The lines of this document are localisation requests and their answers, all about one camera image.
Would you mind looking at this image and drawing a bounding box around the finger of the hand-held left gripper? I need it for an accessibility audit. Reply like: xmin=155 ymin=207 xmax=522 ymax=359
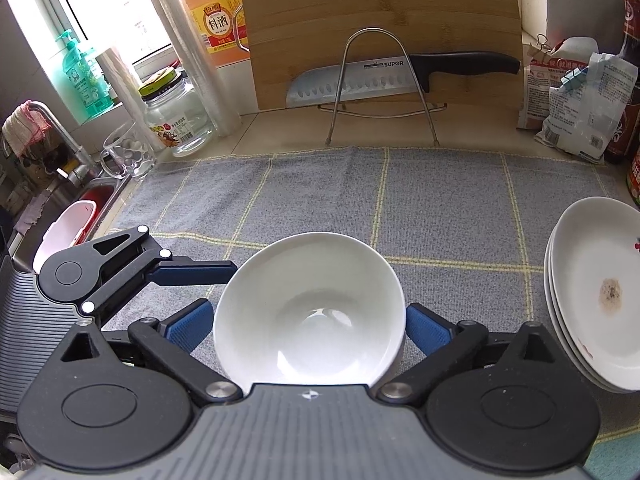
xmin=81 ymin=226 xmax=238 ymax=317

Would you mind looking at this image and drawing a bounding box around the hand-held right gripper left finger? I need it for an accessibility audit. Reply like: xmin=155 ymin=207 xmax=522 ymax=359
xmin=61 ymin=298 xmax=242 ymax=407

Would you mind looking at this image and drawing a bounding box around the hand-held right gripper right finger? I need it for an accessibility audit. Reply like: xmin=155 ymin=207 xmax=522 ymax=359
xmin=376 ymin=303 xmax=557 ymax=407

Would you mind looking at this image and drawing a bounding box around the white bowl with pink flowers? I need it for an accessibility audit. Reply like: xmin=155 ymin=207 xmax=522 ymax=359
xmin=212 ymin=231 xmax=407 ymax=387

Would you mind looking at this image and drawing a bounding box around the white plate with brown stain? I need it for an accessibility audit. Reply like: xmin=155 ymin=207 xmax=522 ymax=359
xmin=555 ymin=196 xmax=640 ymax=391

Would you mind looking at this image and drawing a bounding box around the red white container in sink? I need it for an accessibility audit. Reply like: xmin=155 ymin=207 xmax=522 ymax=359
xmin=32 ymin=201 xmax=98 ymax=273

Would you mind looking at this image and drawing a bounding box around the red plastic basin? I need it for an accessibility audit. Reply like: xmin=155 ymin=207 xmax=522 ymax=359
xmin=75 ymin=182 xmax=119 ymax=233

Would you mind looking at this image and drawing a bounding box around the metal sink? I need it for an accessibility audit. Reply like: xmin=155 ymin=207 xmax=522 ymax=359
xmin=10 ymin=172 xmax=131 ymax=271

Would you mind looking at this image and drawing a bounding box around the grey checked cloth mat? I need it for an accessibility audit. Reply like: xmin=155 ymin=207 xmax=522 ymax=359
xmin=102 ymin=146 xmax=640 ymax=436

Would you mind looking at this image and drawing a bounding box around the clear glass mug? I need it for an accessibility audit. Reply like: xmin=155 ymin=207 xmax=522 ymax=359
xmin=100 ymin=120 xmax=157 ymax=180

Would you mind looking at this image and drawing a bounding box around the glass jar with green lid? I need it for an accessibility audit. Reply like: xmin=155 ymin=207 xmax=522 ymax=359
xmin=139 ymin=69 xmax=215 ymax=157

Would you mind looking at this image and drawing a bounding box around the metal faucet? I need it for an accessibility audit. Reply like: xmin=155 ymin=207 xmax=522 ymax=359
xmin=30 ymin=101 xmax=101 ymax=186

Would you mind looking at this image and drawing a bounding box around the pink cloth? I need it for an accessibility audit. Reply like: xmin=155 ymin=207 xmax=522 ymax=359
xmin=1 ymin=101 xmax=53 ymax=157

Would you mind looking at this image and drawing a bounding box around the small white plastic roll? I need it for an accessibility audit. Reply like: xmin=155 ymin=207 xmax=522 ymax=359
xmin=95 ymin=46 xmax=166 ymax=153

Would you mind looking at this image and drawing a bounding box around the tall clear plastic roll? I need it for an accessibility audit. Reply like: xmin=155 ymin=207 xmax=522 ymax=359
xmin=147 ymin=0 xmax=242 ymax=137

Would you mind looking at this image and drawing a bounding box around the green dish soap bottle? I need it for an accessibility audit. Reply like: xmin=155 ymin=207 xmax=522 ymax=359
xmin=55 ymin=30 xmax=112 ymax=122

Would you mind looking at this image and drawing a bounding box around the green-lid jar with red label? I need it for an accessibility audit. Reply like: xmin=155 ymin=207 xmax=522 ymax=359
xmin=627 ymin=152 xmax=640 ymax=208

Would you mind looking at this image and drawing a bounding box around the white bag with blue print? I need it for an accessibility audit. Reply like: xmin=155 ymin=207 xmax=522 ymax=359
xmin=534 ymin=52 xmax=640 ymax=163

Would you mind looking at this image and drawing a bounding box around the red and white food bag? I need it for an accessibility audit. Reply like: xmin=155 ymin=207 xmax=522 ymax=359
xmin=516 ymin=36 xmax=596 ymax=133

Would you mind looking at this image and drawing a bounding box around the orange cooking wine bottle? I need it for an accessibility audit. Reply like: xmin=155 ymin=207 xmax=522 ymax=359
xmin=185 ymin=0 xmax=249 ymax=68

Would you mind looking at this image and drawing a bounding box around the light blue clip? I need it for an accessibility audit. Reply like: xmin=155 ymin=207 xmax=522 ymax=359
xmin=559 ymin=67 xmax=589 ymax=92

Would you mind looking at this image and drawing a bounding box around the window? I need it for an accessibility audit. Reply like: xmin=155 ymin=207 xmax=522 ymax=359
xmin=0 ymin=0 xmax=201 ymax=111

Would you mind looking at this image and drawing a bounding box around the dark soy sauce bottle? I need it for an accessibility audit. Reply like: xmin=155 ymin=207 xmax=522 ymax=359
xmin=605 ymin=0 xmax=640 ymax=166

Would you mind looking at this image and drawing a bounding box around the bamboo cutting board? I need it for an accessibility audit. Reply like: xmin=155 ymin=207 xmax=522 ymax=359
xmin=235 ymin=0 xmax=523 ymax=113

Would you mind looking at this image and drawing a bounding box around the metal wire rack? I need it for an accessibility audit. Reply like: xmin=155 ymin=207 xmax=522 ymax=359
xmin=316 ymin=27 xmax=447 ymax=148

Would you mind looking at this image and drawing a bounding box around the black-handled cleaver knife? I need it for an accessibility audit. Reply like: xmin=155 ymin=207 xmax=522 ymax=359
xmin=286 ymin=51 xmax=521 ymax=110

